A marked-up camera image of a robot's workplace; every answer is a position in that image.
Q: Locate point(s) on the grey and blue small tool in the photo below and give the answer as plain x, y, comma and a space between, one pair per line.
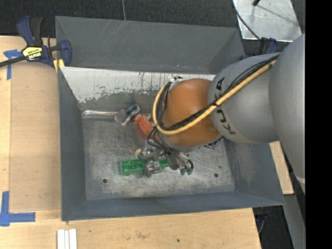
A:
124, 117

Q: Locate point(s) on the grey metal bin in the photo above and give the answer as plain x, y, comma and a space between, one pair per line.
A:
109, 48

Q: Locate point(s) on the orange fuzzy toy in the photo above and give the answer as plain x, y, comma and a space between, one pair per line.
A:
143, 125

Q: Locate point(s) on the green toy building block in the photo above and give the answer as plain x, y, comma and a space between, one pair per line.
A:
129, 166

